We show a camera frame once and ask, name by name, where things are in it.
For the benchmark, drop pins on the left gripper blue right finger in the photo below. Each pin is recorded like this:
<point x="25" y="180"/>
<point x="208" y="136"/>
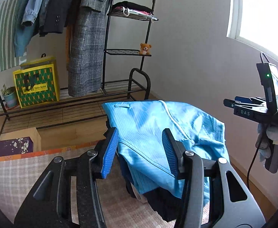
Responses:
<point x="174" y="153"/>

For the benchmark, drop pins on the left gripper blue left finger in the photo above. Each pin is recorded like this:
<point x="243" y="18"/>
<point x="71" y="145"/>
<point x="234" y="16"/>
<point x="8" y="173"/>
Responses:
<point x="108" y="151"/>

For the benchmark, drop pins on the light blue work coat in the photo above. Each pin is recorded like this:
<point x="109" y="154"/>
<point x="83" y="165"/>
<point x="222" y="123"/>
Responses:
<point x="200" y="132"/>

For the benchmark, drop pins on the black metal clothes rack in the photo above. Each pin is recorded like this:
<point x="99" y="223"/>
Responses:
<point x="72" y="110"/>

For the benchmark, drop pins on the folded dark clothes on shelf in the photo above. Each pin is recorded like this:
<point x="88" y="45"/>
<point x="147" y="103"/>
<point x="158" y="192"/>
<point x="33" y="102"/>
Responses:
<point x="132" y="11"/>

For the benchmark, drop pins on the right white gloved hand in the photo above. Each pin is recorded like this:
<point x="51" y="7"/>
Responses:
<point x="264" y="136"/>

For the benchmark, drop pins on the navy quilted jacket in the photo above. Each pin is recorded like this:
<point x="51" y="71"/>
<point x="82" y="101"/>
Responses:
<point x="153" y="194"/>

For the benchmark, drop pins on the wooden box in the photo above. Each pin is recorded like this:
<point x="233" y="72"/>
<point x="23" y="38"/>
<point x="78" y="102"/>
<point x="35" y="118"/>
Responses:
<point x="29" y="132"/>

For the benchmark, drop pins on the purple floral box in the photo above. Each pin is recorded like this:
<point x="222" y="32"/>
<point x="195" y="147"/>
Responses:
<point x="16" y="146"/>

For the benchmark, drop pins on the window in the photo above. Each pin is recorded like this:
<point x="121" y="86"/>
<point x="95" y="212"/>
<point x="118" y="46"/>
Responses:
<point x="255" y="23"/>

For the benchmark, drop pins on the plaid beige bed cover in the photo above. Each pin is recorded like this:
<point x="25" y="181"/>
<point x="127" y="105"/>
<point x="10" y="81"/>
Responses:
<point x="17" y="177"/>

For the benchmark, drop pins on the yellow green gift bag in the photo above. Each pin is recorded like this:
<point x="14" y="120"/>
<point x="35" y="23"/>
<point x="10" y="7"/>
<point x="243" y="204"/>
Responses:
<point x="37" y="82"/>

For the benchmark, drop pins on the small brown teddy bear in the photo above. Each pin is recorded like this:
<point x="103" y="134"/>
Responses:
<point x="145" y="49"/>

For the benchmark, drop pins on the small potted plant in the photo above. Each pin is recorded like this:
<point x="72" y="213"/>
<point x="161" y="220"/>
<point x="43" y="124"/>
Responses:
<point x="10" y="96"/>

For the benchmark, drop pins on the grey plaid long coat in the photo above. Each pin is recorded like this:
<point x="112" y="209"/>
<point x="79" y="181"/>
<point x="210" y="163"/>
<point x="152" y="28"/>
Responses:
<point x="86" y="56"/>

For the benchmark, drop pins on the black hanging jacket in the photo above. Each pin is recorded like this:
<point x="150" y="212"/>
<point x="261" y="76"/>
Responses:
<point x="53" y="14"/>

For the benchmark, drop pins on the blue denim shirt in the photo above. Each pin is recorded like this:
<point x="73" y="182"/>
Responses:
<point x="35" y="9"/>

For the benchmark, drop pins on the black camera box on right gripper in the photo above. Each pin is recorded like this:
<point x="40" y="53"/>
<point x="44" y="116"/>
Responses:
<point x="268" y="73"/>

